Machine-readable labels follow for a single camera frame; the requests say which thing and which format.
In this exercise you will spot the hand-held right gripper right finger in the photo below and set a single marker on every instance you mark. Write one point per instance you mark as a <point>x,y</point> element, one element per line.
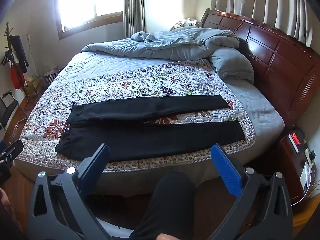
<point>226,166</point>

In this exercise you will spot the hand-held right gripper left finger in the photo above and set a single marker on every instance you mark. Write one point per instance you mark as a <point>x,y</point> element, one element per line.
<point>98,158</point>

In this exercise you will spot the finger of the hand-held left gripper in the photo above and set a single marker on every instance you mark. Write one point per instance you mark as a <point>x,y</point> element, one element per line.
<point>12,150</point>

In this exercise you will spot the black pants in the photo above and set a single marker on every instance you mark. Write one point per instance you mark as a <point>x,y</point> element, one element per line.
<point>150,140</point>

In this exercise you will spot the person's left hand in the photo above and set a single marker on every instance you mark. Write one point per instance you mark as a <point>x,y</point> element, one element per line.
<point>3,202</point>

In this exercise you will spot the black chair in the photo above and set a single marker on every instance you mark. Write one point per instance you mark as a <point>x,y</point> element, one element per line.
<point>8,107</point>

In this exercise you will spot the grey bed sheet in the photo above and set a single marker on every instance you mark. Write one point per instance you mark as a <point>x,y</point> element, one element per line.
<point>257,115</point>

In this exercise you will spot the person's leg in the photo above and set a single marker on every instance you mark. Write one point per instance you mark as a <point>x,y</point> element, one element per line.
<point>165,205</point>

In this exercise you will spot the red bag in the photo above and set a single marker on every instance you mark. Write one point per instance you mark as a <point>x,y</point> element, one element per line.
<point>17,77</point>

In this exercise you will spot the red digital clock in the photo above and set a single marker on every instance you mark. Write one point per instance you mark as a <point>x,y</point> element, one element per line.
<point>295,138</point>

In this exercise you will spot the floral quilted bedspread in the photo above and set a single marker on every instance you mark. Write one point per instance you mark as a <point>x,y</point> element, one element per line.
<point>125,85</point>

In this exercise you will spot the woven basket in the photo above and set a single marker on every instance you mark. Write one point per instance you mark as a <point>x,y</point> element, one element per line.
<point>51,76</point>

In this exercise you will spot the black plug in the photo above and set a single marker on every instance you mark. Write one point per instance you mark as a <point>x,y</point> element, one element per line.
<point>312,155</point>

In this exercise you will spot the black hanging garment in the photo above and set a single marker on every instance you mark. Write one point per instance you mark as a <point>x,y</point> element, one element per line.
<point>20,52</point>

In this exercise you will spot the thin white pole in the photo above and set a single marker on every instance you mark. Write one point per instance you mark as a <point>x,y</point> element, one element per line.
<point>31,52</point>

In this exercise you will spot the grey pillow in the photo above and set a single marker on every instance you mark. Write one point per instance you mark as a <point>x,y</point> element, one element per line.
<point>230,65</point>

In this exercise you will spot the dark wooden bed headboard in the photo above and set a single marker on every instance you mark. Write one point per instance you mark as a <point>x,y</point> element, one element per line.
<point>287,67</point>

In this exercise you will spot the wooden coat rack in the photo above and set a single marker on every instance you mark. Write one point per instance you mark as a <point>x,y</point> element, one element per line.
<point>8,30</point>

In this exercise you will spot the blue-grey duvet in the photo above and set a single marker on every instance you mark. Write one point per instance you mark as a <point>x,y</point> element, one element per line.
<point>175,42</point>

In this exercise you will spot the wooden framed window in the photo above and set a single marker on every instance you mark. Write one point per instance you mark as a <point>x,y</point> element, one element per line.
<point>87,25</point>

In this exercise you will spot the floral pillow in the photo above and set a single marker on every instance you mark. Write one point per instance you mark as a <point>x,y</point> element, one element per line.
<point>180,25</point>

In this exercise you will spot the grey curtain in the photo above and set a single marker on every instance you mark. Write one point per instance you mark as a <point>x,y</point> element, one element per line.
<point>133,10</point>

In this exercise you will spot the beige curtain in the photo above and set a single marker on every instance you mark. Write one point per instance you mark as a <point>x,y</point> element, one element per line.
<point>250,0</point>

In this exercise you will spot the power strip with red switch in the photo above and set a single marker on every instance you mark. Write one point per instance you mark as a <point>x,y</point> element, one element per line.
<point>287,170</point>

